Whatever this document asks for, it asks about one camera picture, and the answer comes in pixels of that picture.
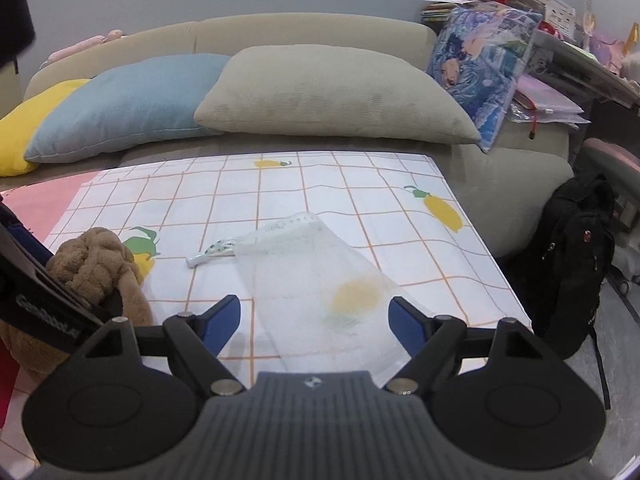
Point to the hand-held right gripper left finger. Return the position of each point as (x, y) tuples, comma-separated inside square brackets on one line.
[(222, 320)]

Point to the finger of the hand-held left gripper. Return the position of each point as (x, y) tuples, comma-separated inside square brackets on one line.
[(112, 306), (20, 234)]

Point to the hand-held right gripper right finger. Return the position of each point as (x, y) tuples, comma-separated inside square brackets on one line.
[(405, 322)]

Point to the brown plush toy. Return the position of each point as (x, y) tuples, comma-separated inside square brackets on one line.
[(95, 255)]

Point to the white mesh bag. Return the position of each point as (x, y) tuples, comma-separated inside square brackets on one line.
[(310, 280)]

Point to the white green small tool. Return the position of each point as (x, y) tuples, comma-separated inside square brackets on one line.
[(205, 255)]

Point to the yellow pillow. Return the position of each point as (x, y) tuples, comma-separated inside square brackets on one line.
[(30, 130)]

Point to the checked lemon print tablecloth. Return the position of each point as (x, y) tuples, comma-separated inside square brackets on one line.
[(320, 185)]

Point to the beige sofa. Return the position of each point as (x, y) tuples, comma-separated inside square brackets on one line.
[(500, 185)]

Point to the black backpack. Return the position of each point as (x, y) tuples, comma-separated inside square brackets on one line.
[(570, 260)]

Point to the pink plush toy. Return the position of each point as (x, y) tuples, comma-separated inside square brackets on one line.
[(85, 46)]

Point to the dark object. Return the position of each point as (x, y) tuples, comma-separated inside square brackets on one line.
[(12, 10)]

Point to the beige pillow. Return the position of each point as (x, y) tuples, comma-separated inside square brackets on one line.
[(330, 95)]

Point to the pink plastic folders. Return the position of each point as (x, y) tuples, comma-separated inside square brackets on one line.
[(545, 100)]

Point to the blue printed pillow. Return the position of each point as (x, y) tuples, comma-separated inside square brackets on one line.
[(480, 65)]

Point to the white desk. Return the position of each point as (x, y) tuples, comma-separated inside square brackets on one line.
[(585, 65)]

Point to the stack of books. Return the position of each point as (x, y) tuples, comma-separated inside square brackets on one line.
[(445, 7)]

